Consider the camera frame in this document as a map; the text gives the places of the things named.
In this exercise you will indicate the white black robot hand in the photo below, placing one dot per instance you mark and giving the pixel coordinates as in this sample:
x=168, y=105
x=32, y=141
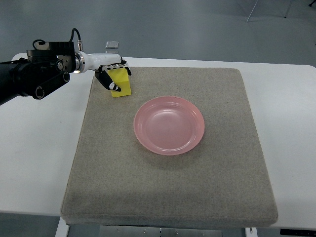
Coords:
x=101, y=63

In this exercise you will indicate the yellow cube block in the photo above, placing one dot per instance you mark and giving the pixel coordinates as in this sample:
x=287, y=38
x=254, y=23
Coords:
x=121, y=78

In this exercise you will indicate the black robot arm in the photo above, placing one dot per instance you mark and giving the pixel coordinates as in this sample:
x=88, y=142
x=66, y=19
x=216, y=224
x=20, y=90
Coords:
x=46, y=69

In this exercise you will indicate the pink plate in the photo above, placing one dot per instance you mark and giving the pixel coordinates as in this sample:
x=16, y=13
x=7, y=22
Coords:
x=169, y=125

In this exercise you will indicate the clear floor socket cover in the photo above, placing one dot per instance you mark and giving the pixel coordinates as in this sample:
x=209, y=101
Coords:
x=112, y=44

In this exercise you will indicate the grey fabric mat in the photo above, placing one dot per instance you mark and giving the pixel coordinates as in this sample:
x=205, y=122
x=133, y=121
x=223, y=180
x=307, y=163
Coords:
x=221, y=183

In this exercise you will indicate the metal chair legs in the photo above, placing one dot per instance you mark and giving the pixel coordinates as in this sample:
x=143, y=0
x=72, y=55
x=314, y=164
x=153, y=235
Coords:
x=283, y=9

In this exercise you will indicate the white table leg frame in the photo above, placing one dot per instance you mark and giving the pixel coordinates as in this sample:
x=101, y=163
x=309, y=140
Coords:
x=120, y=231

